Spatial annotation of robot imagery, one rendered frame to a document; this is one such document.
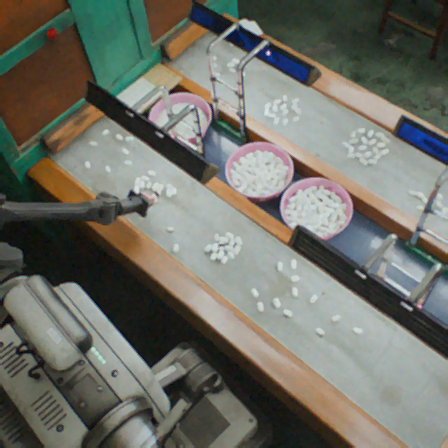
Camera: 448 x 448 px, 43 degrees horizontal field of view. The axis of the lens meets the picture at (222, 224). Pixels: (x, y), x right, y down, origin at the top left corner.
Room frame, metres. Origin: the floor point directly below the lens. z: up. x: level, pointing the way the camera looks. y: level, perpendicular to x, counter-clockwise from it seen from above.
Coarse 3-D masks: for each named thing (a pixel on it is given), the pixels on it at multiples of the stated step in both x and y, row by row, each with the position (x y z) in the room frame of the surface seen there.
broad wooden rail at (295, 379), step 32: (64, 192) 1.37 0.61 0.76; (96, 224) 1.20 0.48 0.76; (128, 224) 1.19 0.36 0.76; (128, 256) 1.04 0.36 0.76; (160, 256) 1.02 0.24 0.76; (160, 288) 0.91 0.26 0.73; (192, 288) 0.88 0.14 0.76; (192, 320) 0.80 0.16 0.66; (224, 320) 0.74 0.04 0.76; (224, 352) 0.69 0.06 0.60; (256, 352) 0.62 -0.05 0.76; (288, 352) 0.61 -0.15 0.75; (288, 384) 0.50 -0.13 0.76; (320, 384) 0.48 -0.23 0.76; (320, 416) 0.39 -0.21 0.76; (352, 416) 0.38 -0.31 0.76
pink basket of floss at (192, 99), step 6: (174, 96) 1.81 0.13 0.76; (180, 96) 1.81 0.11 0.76; (186, 96) 1.80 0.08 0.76; (192, 96) 1.79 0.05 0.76; (162, 102) 1.79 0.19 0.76; (174, 102) 1.80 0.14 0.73; (180, 102) 1.80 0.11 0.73; (192, 102) 1.78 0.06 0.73; (198, 102) 1.77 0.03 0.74; (204, 102) 1.74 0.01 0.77; (156, 108) 1.76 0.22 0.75; (162, 108) 1.77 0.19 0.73; (204, 108) 1.73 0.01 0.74; (150, 114) 1.72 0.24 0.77; (156, 114) 1.74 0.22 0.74; (210, 114) 1.67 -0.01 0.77; (204, 132) 1.62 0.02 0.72; (186, 138) 1.56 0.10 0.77; (192, 138) 1.56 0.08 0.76
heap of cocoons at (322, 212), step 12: (300, 192) 1.23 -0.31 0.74; (312, 192) 1.23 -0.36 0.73; (324, 192) 1.22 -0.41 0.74; (288, 204) 1.19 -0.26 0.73; (300, 204) 1.18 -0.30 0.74; (312, 204) 1.18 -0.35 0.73; (324, 204) 1.16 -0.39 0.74; (336, 204) 1.15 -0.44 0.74; (288, 216) 1.14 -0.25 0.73; (300, 216) 1.13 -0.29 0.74; (312, 216) 1.12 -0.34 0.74; (324, 216) 1.11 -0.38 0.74; (336, 216) 1.11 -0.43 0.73; (312, 228) 1.06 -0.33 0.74; (324, 228) 1.06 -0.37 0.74; (336, 228) 1.06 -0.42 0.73
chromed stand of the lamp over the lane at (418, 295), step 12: (384, 240) 0.77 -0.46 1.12; (396, 240) 0.79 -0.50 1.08; (384, 252) 0.79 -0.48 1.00; (372, 264) 0.71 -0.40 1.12; (384, 264) 0.79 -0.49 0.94; (396, 264) 0.77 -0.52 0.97; (360, 276) 0.68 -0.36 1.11; (384, 276) 0.78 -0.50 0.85; (432, 276) 0.64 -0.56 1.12; (396, 288) 0.74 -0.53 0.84; (420, 288) 0.61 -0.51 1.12; (432, 288) 0.67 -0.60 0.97; (408, 300) 0.58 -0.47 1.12; (420, 300) 0.67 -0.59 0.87
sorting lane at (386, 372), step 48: (144, 144) 1.58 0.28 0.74; (96, 192) 1.37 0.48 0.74; (144, 192) 1.34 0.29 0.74; (192, 192) 1.30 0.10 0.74; (192, 240) 1.09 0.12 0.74; (240, 288) 0.86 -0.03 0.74; (288, 288) 0.84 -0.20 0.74; (336, 288) 0.81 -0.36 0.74; (288, 336) 0.66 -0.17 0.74; (336, 336) 0.64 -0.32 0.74; (384, 336) 0.62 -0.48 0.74; (336, 384) 0.48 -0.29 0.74; (384, 384) 0.46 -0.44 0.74; (432, 384) 0.44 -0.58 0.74; (432, 432) 0.30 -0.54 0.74
